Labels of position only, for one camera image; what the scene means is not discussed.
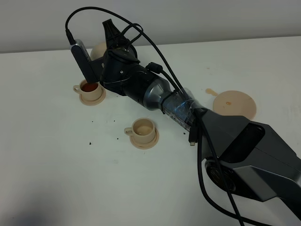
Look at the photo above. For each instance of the near tan teacup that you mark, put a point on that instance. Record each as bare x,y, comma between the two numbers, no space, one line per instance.
142,131

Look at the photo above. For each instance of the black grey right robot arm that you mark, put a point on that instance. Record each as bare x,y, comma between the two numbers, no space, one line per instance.
247,158

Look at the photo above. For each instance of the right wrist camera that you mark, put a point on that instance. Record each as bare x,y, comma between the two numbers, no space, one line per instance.
91,69

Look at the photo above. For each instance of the tan teacup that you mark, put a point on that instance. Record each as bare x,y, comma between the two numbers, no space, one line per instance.
142,131
88,91

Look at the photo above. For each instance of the near tan cup saucer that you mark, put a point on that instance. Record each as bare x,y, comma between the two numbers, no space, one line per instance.
147,145

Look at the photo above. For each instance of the tan cup saucer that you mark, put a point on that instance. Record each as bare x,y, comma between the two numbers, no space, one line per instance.
147,145
94,101

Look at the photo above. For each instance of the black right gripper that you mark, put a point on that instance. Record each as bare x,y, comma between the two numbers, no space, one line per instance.
122,72

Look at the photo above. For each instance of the tan ceramic teapot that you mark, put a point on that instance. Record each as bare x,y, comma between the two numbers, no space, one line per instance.
98,51

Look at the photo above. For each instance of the far tan teacup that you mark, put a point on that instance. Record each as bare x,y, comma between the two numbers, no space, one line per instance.
88,91

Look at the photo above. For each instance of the far tan cup saucer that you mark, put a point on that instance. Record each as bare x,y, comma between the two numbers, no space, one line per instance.
94,101

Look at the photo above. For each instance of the tan teapot saucer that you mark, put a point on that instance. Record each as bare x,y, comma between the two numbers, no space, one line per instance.
235,103

